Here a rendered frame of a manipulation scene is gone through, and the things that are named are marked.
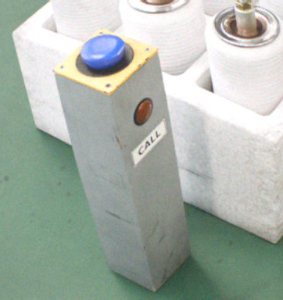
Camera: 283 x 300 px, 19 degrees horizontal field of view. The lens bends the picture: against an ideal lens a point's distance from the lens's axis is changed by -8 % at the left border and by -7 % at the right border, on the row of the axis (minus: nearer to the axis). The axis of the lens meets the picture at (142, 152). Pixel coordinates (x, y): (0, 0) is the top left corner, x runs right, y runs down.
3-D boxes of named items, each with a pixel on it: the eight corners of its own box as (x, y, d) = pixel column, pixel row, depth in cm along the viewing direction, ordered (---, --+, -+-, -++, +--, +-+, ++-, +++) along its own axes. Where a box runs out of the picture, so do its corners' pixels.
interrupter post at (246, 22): (238, 21, 91) (235, -2, 89) (259, 23, 91) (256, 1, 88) (234, 33, 90) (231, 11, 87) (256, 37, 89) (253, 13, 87)
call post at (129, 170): (192, 254, 102) (160, 51, 80) (155, 294, 99) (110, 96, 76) (144, 231, 106) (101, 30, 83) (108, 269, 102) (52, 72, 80)
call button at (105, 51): (136, 55, 80) (133, 40, 78) (107, 81, 78) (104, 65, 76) (102, 44, 82) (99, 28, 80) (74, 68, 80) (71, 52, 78)
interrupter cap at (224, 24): (219, 5, 94) (218, 1, 93) (284, 12, 92) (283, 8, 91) (207, 45, 89) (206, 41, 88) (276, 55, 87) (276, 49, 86)
